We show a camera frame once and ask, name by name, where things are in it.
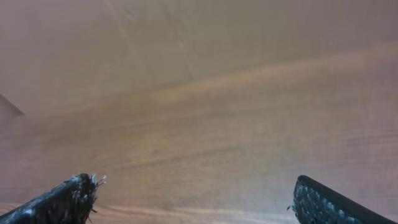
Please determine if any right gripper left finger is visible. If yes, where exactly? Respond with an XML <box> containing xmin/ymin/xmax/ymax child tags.
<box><xmin>1</xmin><ymin>173</ymin><xmax>106</xmax><ymax>224</ymax></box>

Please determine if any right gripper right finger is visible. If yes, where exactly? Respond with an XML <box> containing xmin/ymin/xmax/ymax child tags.
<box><xmin>289</xmin><ymin>175</ymin><xmax>397</xmax><ymax>224</ymax></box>

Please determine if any cardboard strip at table edge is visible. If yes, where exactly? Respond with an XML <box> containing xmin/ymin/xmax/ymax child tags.
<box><xmin>1</xmin><ymin>0</ymin><xmax>397</xmax><ymax>114</ymax></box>

